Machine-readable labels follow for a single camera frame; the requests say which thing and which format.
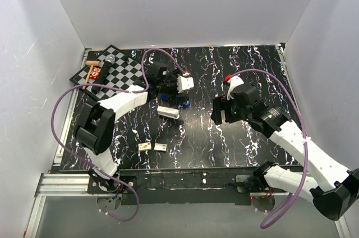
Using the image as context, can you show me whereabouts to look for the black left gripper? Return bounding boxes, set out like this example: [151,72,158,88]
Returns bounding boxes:
[158,70,187,106]

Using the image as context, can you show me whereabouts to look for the blue stapler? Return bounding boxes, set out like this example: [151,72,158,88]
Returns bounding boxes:
[167,93,189,108]

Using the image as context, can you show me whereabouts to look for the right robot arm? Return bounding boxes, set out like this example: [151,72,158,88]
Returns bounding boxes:
[211,84,358,221]

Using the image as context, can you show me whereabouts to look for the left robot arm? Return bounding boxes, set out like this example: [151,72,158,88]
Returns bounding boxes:
[74,62,194,193]

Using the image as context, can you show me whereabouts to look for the white stapler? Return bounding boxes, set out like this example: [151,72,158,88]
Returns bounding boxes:
[157,106,180,120]

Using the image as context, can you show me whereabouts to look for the right staple box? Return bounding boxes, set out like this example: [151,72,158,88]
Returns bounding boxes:
[154,143,167,152]

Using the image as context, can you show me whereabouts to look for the staple box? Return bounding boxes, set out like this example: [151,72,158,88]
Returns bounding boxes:
[154,143,167,152]
[138,142,152,152]

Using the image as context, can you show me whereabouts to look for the left staple box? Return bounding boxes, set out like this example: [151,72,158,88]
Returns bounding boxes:
[138,142,152,152]

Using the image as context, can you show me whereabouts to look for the black white chessboard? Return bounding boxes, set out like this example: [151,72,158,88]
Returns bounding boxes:
[69,45,142,101]

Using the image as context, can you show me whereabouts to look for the black microphone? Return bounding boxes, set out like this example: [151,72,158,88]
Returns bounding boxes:
[94,54,115,85]

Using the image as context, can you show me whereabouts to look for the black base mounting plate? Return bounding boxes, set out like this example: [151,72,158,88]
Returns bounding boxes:
[86,167,284,207]

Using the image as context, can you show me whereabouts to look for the red toy block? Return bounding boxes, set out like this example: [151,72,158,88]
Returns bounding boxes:
[90,67,101,80]

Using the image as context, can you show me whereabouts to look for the wooden mallet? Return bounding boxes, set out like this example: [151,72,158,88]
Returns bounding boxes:
[82,61,100,90]

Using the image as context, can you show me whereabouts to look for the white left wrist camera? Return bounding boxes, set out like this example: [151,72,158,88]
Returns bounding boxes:
[177,76,194,93]

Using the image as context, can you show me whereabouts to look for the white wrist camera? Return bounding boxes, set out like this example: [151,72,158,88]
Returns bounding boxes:
[224,75,244,100]
[177,76,194,93]

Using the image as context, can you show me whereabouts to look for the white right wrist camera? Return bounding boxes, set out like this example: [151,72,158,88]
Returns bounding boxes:
[224,75,244,100]

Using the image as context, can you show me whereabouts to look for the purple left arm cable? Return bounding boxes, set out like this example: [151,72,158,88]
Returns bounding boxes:
[50,48,191,222]

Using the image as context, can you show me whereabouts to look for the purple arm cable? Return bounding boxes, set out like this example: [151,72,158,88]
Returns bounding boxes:
[227,68,312,230]
[50,48,191,222]

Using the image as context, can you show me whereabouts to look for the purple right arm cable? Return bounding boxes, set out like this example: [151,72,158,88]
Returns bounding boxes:
[227,68,312,230]

